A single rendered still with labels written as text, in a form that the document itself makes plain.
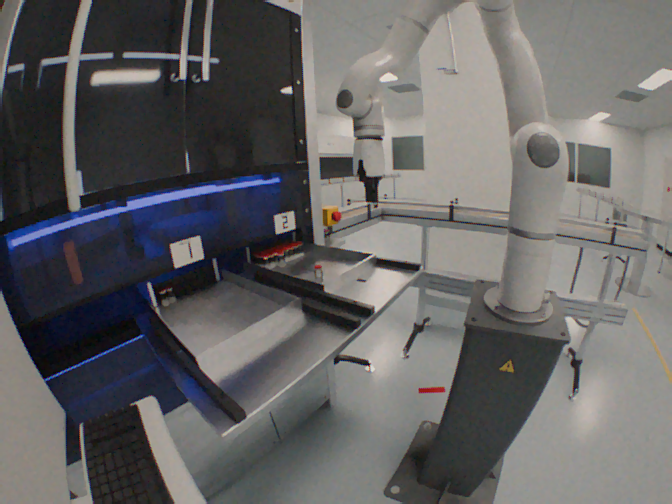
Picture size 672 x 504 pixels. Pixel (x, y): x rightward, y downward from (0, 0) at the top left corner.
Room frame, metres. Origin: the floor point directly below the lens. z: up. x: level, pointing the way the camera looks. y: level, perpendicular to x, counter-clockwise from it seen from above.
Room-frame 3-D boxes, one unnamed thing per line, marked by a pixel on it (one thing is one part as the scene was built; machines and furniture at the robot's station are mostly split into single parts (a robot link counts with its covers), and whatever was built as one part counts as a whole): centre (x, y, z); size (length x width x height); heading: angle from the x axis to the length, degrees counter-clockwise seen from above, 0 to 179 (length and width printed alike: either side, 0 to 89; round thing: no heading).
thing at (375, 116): (0.72, -0.10, 1.35); 0.09 x 0.08 x 0.13; 144
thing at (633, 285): (1.52, -3.66, 0.46); 0.94 x 0.94 x 0.93
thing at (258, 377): (0.61, 0.14, 0.87); 0.70 x 0.48 x 0.02; 142
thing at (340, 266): (0.78, 0.09, 0.90); 0.34 x 0.26 x 0.04; 52
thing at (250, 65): (0.78, 0.22, 1.50); 0.43 x 0.01 x 0.59; 142
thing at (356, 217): (1.37, -0.04, 0.92); 0.69 x 0.16 x 0.16; 142
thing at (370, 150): (0.72, -0.11, 1.21); 0.10 x 0.08 x 0.11; 142
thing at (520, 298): (0.48, -0.45, 0.95); 0.19 x 0.19 x 0.18
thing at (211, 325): (0.52, 0.30, 0.90); 0.34 x 0.26 x 0.04; 52
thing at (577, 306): (1.16, -0.98, 0.49); 1.60 x 0.08 x 0.12; 52
